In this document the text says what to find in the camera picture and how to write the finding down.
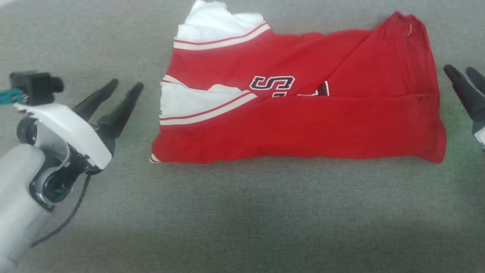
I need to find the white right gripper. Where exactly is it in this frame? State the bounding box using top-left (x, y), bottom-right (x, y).
top-left (443, 64), bottom-right (485, 150)

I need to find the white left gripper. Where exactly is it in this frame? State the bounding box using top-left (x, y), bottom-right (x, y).
top-left (15, 78), bottom-right (144, 170)

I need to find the red and white jersey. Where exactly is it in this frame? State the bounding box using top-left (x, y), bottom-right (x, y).
top-left (150, 0), bottom-right (447, 164)

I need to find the grey fabric sofa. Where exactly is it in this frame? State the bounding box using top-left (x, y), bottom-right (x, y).
top-left (0, 0), bottom-right (485, 273)

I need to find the black cable with teal plug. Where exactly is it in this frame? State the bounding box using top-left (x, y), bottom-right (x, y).
top-left (0, 88), bottom-right (24, 105)

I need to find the black braided cable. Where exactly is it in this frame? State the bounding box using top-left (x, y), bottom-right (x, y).
top-left (30, 174), bottom-right (92, 248)

